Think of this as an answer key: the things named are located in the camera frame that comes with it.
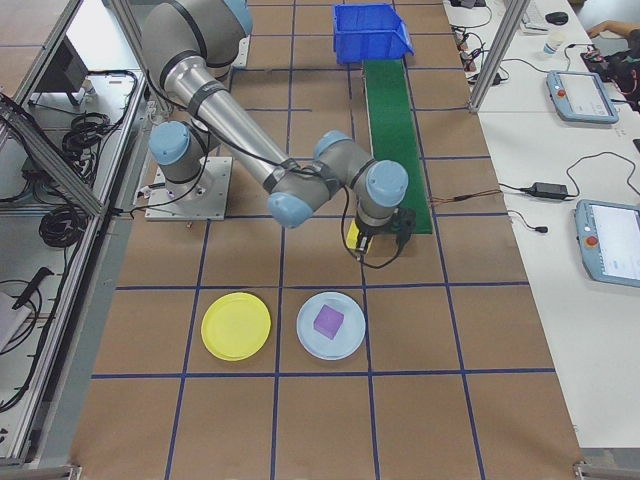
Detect black handheld tool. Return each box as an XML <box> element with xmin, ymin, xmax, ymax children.
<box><xmin>11</xmin><ymin>266</ymin><xmax>54</xmax><ymax>309</ymax></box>

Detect green conveyor belt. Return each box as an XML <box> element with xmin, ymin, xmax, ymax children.
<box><xmin>361</xmin><ymin>58</ymin><xmax>436</xmax><ymax>237</ymax></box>

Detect blue plastic storage bin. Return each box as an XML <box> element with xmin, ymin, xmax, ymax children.
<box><xmin>332</xmin><ymin>3</ymin><xmax>416</xmax><ymax>66</ymax></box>

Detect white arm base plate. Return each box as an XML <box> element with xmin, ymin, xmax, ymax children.
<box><xmin>230</xmin><ymin>37</ymin><xmax>251</xmax><ymax>70</ymax></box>
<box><xmin>144</xmin><ymin>156</ymin><xmax>234</xmax><ymax>222</ymax></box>

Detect black box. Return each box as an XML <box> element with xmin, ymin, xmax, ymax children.
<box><xmin>32</xmin><ymin>34</ymin><xmax>92</xmax><ymax>107</ymax></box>

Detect black power brick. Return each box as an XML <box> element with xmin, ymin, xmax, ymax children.
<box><xmin>529</xmin><ymin>181</ymin><xmax>570</xmax><ymax>200</ymax></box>

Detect black cable loop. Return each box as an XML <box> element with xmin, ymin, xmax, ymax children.
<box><xmin>86</xmin><ymin>68</ymin><xmax>147</xmax><ymax>132</ymax></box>

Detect white side table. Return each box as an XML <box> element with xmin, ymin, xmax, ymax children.
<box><xmin>442</xmin><ymin>0</ymin><xmax>640</xmax><ymax>454</ymax></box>

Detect white keyboard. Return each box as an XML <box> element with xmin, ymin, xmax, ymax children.
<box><xmin>521</xmin><ymin>0</ymin><xmax>549</xmax><ymax>34</ymax></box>

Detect grey blue teach pendant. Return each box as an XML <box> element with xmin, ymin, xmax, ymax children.
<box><xmin>572</xmin><ymin>199</ymin><xmax>640</xmax><ymax>289</ymax></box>
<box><xmin>546</xmin><ymin>69</ymin><xmax>622</xmax><ymax>124</ymax></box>

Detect purple foam block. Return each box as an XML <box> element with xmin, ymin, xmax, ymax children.
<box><xmin>312</xmin><ymin>304</ymin><xmax>347</xmax><ymax>338</ymax></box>

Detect light blue plate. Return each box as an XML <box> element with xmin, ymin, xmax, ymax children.
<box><xmin>296</xmin><ymin>291</ymin><xmax>367</xmax><ymax>362</ymax></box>

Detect aluminium post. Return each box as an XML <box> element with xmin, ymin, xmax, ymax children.
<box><xmin>468</xmin><ymin>0</ymin><xmax>532</xmax><ymax>114</ymax></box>

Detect red and black wires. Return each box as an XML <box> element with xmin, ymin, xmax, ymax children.
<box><xmin>429</xmin><ymin>189</ymin><xmax>502</xmax><ymax>205</ymax></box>

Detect black cable with plug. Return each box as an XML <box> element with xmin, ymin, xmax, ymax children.
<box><xmin>506</xmin><ymin>209</ymin><xmax>550</xmax><ymax>236</ymax></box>

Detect aluminium corner bar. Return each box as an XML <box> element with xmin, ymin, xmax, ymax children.
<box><xmin>573</xmin><ymin>448</ymin><xmax>640</xmax><ymax>480</ymax></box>
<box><xmin>0</xmin><ymin>462</ymin><xmax>84</xmax><ymax>480</ymax></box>

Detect bystander forearm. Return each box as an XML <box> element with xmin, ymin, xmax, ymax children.
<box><xmin>586</xmin><ymin>19</ymin><xmax>640</xmax><ymax>40</ymax></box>

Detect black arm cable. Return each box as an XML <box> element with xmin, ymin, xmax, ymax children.
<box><xmin>199</xmin><ymin>114</ymin><xmax>404</xmax><ymax>271</ymax></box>

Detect V-shaped aluminium frame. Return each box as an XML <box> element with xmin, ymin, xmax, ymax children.
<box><xmin>0</xmin><ymin>0</ymin><xmax>154</xmax><ymax>469</ymax></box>

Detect yellow foam block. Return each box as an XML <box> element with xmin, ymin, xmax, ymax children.
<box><xmin>345</xmin><ymin>219</ymin><xmax>375</xmax><ymax>251</ymax></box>

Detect yellow plate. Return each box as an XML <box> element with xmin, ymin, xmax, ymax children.
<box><xmin>200</xmin><ymin>292</ymin><xmax>273</xmax><ymax>362</ymax></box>

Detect black cable coil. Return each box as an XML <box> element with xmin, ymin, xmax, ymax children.
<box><xmin>39</xmin><ymin>206</ymin><xmax>87</xmax><ymax>250</ymax></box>
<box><xmin>61</xmin><ymin>111</ymin><xmax>120</xmax><ymax>167</ymax></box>

